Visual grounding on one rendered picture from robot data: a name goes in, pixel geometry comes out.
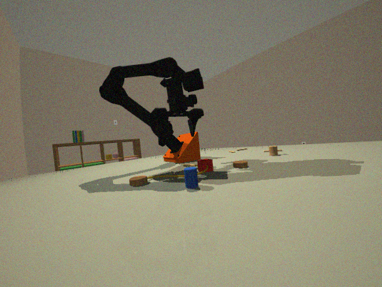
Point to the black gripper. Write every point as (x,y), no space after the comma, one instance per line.
(161,115)

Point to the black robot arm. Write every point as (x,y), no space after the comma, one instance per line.
(111,90)

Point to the blue cylinder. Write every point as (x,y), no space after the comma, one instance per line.
(191,179)

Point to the orange round disc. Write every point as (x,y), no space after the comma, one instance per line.
(240,164)

